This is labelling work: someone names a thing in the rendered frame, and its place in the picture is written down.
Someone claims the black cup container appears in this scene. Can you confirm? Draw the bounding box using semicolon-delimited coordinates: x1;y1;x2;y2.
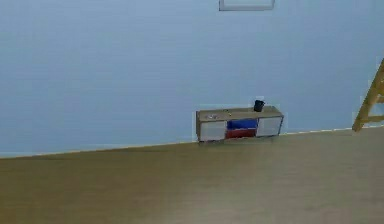
253;99;266;113

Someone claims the low wooden cabinet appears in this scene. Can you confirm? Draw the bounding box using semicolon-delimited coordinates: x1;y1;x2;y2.
195;105;285;144

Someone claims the wooden ladder shelf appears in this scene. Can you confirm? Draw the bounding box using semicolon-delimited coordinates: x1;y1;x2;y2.
351;57;384;133

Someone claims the grey framed wall picture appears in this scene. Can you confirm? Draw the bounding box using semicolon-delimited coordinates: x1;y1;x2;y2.
218;0;276;12

